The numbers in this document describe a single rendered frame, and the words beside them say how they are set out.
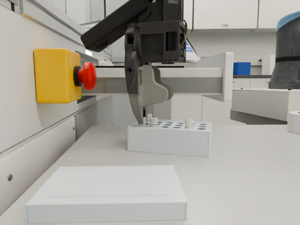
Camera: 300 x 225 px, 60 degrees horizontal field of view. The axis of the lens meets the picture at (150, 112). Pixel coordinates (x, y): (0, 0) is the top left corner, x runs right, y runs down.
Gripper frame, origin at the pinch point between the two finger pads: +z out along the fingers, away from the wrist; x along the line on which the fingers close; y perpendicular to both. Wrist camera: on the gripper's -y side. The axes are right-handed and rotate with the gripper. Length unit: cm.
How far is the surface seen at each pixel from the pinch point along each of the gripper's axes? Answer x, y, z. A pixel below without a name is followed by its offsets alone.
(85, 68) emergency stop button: -7.8, -5.0, -7.2
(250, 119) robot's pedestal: 48, 22, 8
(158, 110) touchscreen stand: 115, -24, 14
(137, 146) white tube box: -3.3, 0.9, 4.3
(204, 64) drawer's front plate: 37.1, 8.0, -9.7
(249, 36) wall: 399, 50, -68
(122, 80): 14.1, -8.2, -5.5
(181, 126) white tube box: 1.3, 6.9, 1.7
